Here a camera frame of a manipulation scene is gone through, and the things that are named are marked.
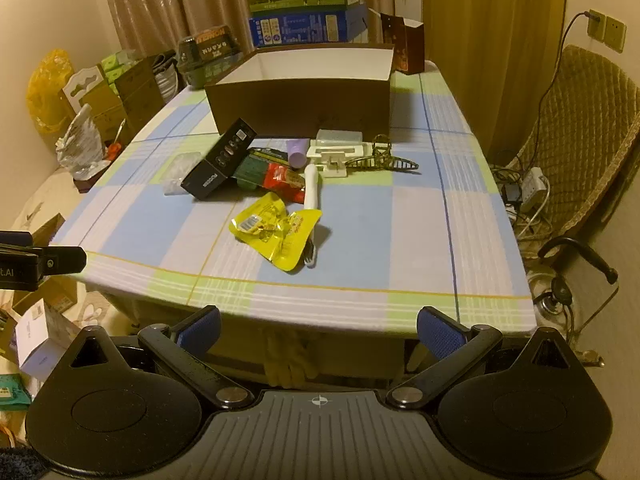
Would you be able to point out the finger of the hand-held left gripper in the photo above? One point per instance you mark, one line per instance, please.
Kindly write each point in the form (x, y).
(60, 261)
(15, 238)

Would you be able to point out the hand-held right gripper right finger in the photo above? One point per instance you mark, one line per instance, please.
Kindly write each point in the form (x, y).
(440, 332)

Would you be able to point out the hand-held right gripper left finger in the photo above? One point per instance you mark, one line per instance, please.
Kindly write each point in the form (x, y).
(200, 332)

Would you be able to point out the dark green packet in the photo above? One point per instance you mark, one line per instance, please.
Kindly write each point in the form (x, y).
(252, 170)

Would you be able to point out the red snack packet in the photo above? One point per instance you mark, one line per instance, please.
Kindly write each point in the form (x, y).
(282, 180)

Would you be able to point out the white hair claw clip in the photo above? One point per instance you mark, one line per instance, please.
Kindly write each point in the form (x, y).
(332, 160)

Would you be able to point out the brown cardboard box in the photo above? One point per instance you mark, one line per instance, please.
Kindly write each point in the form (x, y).
(300, 105)

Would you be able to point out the small white box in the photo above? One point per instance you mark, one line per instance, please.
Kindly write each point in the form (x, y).
(42, 340)

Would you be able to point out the yellow cloth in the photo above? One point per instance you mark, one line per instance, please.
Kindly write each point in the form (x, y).
(292, 360)

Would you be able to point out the crumpled white plastic bag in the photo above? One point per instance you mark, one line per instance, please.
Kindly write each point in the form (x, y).
(80, 140)

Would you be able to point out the orange screwdriver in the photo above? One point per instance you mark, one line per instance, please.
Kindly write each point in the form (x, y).
(116, 149)

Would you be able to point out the yellow snack packet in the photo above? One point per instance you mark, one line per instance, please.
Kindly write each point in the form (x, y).
(255, 220)
(295, 240)

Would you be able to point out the clear plastic container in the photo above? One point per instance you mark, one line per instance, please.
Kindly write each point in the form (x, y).
(180, 172)

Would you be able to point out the yellow plastic bag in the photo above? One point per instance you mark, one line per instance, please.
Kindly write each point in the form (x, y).
(47, 90)

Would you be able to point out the white-topped cardboard carton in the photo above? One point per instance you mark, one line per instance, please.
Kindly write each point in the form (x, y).
(95, 100)

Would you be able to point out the white power strip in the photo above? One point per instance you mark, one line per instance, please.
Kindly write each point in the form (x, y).
(532, 190)

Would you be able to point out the black product box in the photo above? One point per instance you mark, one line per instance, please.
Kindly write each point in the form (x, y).
(217, 162)

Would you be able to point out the brown hair claw clip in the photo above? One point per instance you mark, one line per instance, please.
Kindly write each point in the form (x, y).
(395, 164)

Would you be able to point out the white toothbrush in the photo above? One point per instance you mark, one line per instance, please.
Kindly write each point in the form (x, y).
(311, 190)

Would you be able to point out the brown cardboard carton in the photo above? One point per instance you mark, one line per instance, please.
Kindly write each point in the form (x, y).
(142, 92)

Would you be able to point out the purple tube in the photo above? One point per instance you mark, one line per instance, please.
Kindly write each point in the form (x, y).
(297, 152)

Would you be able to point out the stacked grey metal bowls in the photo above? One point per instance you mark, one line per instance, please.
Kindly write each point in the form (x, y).
(166, 77)

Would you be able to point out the wicker chair with quilted cushion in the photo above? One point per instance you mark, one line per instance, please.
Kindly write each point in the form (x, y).
(590, 125)

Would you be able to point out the dark green box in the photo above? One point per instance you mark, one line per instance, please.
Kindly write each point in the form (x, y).
(210, 50)

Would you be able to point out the beige curtain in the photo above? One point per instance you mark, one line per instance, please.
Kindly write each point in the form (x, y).
(150, 0)

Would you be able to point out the golden curtain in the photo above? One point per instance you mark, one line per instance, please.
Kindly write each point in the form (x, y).
(490, 35)

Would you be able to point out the blue carton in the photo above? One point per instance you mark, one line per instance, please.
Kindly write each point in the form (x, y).
(300, 27)

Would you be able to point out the wall socket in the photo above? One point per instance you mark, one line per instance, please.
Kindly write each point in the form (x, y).
(607, 30)

